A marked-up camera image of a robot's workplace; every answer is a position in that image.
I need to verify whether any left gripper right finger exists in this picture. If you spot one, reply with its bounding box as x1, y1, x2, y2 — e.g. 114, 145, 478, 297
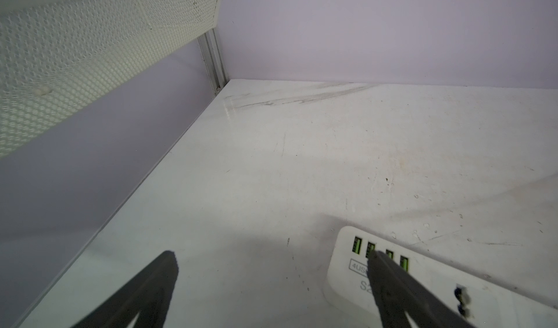
368, 251, 472, 327

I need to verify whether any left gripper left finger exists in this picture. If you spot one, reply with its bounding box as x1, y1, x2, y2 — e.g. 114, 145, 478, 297
74, 250, 179, 327

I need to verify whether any white power strip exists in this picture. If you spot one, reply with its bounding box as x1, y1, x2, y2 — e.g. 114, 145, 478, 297
324, 226, 557, 327

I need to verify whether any lower white mesh shelf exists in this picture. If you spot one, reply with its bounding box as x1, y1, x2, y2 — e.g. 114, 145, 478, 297
1, 0, 221, 156

